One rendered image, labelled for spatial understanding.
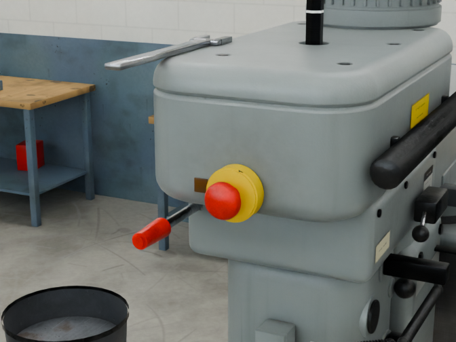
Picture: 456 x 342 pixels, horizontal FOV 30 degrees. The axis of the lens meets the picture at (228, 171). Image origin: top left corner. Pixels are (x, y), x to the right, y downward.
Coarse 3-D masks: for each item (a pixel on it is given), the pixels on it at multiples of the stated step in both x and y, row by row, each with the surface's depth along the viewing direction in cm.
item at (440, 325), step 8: (448, 208) 148; (448, 216) 149; (448, 224) 149; (448, 232) 145; (440, 240) 145; (448, 240) 144; (440, 256) 145; (448, 256) 144; (448, 280) 145; (448, 288) 146; (440, 296) 147; (448, 296) 146; (440, 304) 147; (448, 304) 146; (440, 312) 147; (448, 312) 147; (440, 320) 148; (448, 320) 147; (440, 328) 148; (448, 328) 148; (440, 336) 148; (448, 336) 148
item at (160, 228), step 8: (184, 208) 102; (192, 208) 102; (200, 208) 104; (176, 216) 99; (184, 216) 101; (152, 224) 95; (160, 224) 96; (168, 224) 96; (176, 224) 100; (144, 232) 93; (152, 232) 94; (160, 232) 95; (168, 232) 96; (136, 240) 93; (144, 240) 93; (152, 240) 94; (144, 248) 93
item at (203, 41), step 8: (192, 40) 105; (200, 40) 103; (208, 40) 103; (216, 40) 103; (224, 40) 105; (168, 48) 96; (176, 48) 97; (184, 48) 98; (192, 48) 100; (136, 56) 91; (144, 56) 91; (152, 56) 92; (160, 56) 93; (168, 56) 95; (104, 64) 87; (112, 64) 86; (120, 64) 86; (128, 64) 87; (136, 64) 89
